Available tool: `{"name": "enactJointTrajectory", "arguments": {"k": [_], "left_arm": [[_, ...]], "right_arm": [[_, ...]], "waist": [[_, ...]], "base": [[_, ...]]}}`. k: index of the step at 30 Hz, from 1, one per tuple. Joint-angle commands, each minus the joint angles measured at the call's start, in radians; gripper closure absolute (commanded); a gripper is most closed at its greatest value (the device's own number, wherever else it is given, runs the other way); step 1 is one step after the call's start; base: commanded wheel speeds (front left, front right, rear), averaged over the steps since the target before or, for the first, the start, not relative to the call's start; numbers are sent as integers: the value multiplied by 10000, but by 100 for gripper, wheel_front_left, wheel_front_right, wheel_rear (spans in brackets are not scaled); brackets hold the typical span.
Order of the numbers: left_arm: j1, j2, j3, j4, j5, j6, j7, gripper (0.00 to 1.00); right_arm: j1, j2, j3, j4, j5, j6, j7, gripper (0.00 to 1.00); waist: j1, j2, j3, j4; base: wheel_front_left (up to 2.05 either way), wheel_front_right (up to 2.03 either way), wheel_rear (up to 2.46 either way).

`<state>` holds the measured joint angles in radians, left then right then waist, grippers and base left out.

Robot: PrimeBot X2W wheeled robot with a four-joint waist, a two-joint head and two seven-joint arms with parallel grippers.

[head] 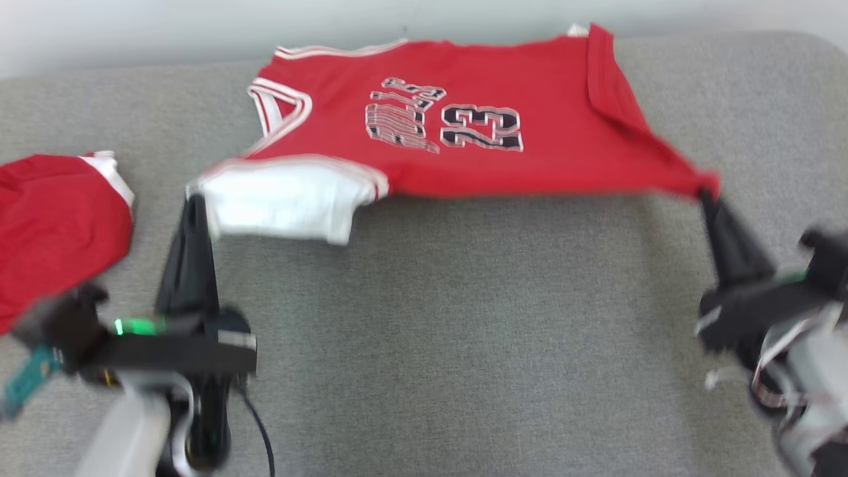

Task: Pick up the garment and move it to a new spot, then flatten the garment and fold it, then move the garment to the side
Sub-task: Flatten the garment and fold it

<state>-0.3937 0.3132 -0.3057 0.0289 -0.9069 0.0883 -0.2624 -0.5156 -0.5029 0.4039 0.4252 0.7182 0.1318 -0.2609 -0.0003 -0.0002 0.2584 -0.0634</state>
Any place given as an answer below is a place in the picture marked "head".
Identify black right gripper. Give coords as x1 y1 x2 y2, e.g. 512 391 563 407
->
696 191 848 355

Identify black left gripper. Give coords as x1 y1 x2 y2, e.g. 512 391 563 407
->
79 195 258 380

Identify red white basketball shorts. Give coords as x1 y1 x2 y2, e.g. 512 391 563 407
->
0 151 135 335

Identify red basketball jersey number 23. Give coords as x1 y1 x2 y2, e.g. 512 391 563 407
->
187 23 721 246

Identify thin black cable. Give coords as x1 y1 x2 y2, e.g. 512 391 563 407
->
235 384 276 477

